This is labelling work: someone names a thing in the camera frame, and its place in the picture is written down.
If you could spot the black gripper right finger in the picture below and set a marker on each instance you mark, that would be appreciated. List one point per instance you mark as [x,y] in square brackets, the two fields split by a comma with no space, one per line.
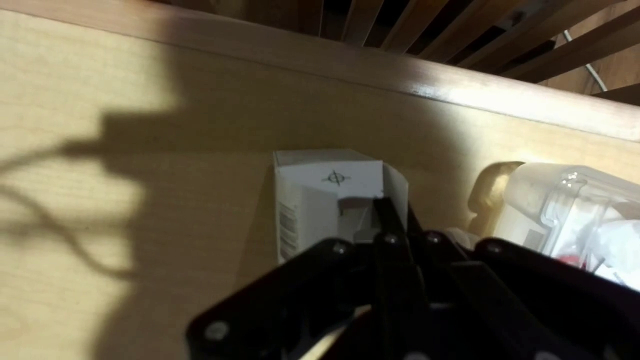
[507,301]

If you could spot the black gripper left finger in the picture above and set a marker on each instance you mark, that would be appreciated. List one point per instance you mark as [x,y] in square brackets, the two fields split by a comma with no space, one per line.
[392,293]

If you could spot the small grey cardboard box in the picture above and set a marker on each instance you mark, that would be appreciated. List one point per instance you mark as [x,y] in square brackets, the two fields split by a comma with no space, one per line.
[320,201]

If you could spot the clear plastic first aid case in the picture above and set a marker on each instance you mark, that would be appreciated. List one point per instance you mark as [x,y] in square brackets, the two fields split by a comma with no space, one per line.
[566,212]

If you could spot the clear plastic supply bag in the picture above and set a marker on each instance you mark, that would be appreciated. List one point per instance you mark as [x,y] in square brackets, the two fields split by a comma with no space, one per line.
[600,243]

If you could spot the wooden chair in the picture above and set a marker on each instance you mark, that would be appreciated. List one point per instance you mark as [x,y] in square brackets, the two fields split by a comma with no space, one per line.
[481,33]

